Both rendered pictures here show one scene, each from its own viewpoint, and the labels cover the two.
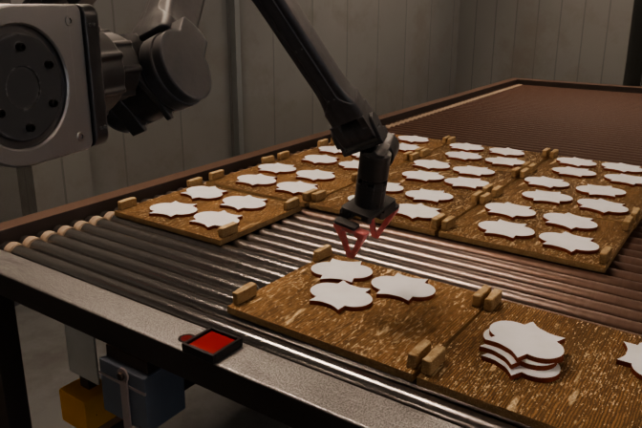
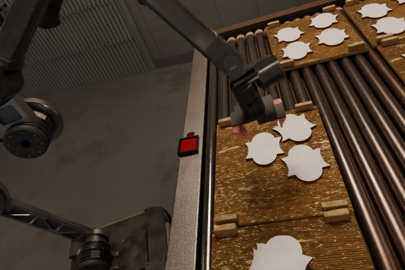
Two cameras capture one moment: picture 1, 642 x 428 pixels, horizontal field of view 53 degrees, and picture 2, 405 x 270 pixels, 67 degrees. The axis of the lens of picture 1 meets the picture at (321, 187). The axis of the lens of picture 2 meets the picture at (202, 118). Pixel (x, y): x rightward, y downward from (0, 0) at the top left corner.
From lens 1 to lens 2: 106 cm
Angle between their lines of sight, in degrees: 66
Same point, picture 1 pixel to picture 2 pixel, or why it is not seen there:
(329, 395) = (184, 206)
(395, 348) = (232, 205)
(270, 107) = not seen: outside the picture
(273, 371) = (188, 176)
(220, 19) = not seen: outside the picture
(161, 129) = not seen: outside the picture
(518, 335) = (281, 258)
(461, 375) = (228, 250)
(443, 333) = (269, 215)
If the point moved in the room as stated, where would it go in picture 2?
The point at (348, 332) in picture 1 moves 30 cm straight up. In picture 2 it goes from (231, 177) to (199, 100)
